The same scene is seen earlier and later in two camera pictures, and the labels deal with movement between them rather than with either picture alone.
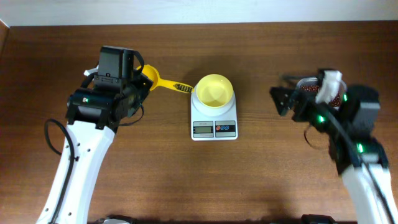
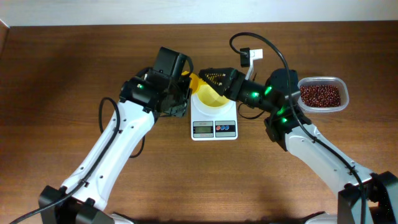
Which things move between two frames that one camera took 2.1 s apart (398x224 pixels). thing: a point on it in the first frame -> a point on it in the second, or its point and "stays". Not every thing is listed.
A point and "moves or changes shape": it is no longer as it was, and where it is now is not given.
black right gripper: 305,100 -> 232,79
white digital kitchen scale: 211,124 stays
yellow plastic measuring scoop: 151,72 moves or changes shape
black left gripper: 145,85 -> 185,82
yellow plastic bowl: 214,90 stays
